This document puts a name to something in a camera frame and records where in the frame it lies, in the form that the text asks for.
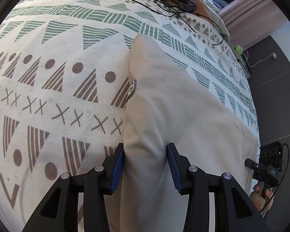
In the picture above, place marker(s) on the white nightstand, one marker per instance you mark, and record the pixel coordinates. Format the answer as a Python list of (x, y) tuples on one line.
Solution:
[(245, 65)]

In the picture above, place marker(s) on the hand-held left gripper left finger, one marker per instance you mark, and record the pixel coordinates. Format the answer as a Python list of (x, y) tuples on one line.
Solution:
[(117, 171)]

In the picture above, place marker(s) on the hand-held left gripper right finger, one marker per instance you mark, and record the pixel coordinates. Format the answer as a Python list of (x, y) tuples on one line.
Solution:
[(174, 169)]

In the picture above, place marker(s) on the beige jacket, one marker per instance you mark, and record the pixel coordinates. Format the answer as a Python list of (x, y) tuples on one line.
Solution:
[(174, 101)]

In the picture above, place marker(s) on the pink curtain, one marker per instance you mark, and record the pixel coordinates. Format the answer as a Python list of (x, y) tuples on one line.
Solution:
[(246, 24)]

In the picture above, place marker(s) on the green small item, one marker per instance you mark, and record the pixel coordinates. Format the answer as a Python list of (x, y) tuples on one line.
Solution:
[(237, 49)]

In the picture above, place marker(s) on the bed with patterned duvet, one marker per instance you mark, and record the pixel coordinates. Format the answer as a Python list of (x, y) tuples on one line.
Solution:
[(62, 53)]

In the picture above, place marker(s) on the person's right hand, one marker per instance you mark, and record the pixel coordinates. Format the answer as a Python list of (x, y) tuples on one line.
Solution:
[(256, 197)]

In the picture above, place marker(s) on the white wall charger plug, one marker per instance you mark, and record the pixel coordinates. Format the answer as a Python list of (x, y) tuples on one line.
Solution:
[(274, 56)]

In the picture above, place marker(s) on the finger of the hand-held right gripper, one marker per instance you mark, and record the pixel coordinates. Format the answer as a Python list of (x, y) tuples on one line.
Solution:
[(252, 164)]

